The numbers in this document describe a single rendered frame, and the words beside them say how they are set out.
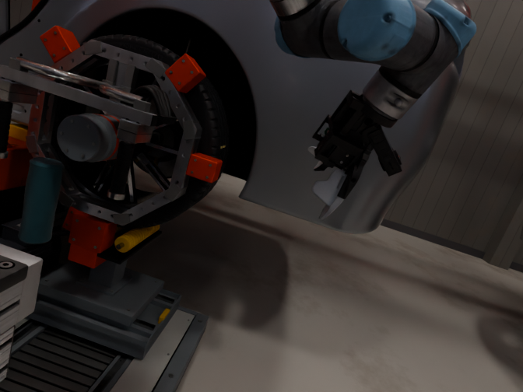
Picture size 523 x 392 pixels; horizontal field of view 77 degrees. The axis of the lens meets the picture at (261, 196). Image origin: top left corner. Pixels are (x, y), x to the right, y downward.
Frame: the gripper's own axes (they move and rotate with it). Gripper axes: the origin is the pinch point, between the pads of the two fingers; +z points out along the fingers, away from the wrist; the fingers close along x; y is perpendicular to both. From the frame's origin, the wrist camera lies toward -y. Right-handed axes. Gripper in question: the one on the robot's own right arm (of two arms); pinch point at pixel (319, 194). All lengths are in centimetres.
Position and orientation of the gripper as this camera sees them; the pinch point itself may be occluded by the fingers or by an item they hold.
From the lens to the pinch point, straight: 66.1
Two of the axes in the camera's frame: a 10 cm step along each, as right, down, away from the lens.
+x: -0.5, 6.5, -7.6
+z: -4.6, 6.6, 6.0
